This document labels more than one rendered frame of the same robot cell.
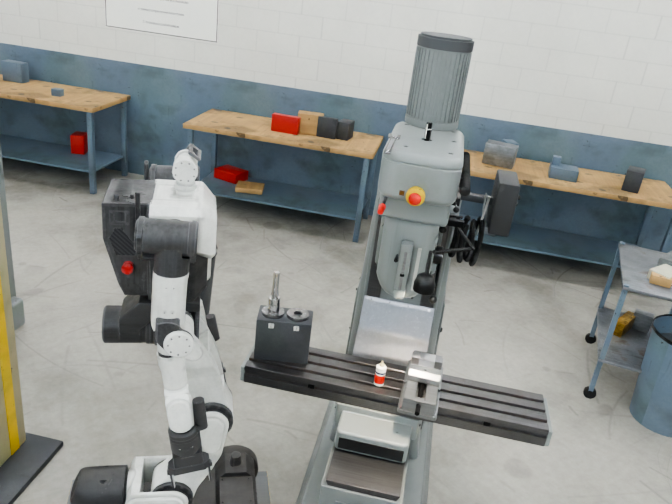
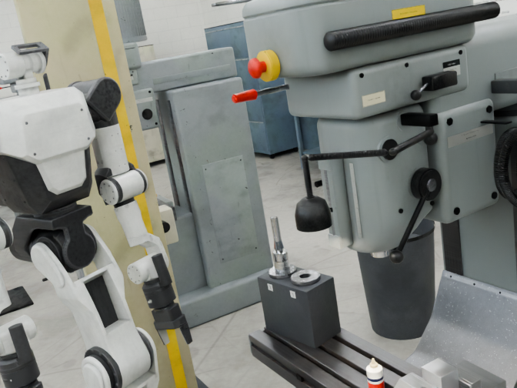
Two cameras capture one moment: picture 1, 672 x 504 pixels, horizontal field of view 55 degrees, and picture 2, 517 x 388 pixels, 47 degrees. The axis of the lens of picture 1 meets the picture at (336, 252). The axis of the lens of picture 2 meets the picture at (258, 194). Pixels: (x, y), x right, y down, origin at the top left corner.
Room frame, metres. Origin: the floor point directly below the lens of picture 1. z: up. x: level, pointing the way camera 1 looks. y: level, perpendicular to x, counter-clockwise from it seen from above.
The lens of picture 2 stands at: (1.16, -1.14, 1.83)
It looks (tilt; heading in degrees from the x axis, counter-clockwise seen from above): 15 degrees down; 53
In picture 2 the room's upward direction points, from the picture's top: 10 degrees counter-clockwise
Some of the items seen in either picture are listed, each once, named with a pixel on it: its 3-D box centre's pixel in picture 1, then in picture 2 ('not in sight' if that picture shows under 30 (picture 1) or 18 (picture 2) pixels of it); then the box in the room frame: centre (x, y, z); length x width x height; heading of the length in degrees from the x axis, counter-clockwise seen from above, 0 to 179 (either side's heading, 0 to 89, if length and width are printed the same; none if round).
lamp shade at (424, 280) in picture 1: (424, 281); (311, 211); (1.92, -0.31, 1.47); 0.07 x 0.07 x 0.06
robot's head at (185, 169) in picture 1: (185, 170); (21, 68); (1.67, 0.44, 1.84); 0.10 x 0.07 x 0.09; 13
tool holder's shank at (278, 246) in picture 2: (275, 284); (276, 234); (2.23, 0.22, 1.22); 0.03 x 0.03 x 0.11
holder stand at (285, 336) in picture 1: (283, 333); (298, 302); (2.23, 0.17, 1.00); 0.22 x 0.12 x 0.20; 92
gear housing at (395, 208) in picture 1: (417, 193); (375, 81); (2.20, -0.27, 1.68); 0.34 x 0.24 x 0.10; 172
